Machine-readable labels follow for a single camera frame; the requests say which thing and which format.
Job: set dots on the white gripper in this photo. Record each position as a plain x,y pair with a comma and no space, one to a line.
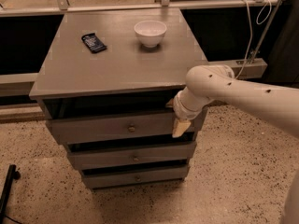
179,108

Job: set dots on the grey top drawer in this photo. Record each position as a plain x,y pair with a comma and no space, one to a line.
111,127

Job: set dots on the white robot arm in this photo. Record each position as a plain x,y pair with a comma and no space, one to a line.
205,84

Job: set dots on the grey middle drawer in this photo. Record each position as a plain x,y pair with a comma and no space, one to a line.
121,156

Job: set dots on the grey wooden drawer cabinet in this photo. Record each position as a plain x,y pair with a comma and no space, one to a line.
125,78

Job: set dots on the white ceramic bowl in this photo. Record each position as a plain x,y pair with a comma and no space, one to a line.
150,33

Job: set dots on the dark blue snack packet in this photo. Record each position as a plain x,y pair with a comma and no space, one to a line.
93,43

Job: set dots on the thin metal pole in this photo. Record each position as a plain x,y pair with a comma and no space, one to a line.
273,9

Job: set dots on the black stand leg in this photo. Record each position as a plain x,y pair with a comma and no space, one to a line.
12,174

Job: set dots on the metal rail frame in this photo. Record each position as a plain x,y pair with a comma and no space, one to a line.
130,6

